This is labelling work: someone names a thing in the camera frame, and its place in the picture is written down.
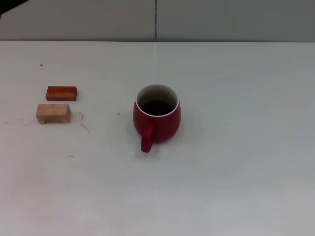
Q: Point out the dark reddish wooden block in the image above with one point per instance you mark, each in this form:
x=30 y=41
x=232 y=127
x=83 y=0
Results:
x=61 y=93

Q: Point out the red ceramic coffee cup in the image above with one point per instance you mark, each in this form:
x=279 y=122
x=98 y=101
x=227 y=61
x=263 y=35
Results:
x=160 y=127

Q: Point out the light wooden block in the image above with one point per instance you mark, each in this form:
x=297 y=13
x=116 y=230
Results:
x=53 y=111

